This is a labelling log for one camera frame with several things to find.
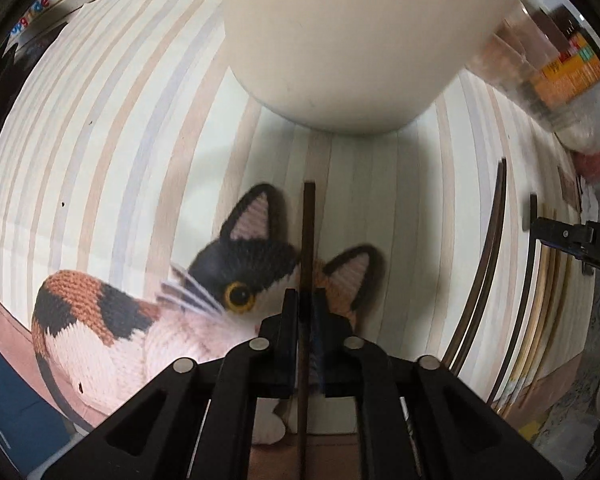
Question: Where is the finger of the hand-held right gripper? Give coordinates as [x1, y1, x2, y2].
[536, 216, 596, 262]

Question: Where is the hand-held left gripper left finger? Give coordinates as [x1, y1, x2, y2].
[40, 287, 301, 480]

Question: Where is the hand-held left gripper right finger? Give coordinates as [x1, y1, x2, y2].
[312, 289, 563, 480]

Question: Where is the white utensil holder cup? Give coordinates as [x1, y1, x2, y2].
[219, 0, 536, 136]

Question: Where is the light wooden chopstick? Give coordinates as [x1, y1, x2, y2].
[520, 257, 563, 393]
[507, 255, 551, 388]

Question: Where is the knitted calico cat toy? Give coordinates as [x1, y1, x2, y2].
[31, 183, 387, 447]

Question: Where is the orange printed box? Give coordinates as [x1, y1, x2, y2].
[537, 35, 600, 109]

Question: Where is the clear spice jar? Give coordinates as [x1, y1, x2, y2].
[492, 2, 565, 88]

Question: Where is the striped table mat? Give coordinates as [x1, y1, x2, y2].
[0, 0, 598, 436]

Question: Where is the dark blue cloth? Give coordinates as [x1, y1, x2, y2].
[0, 325, 78, 463]

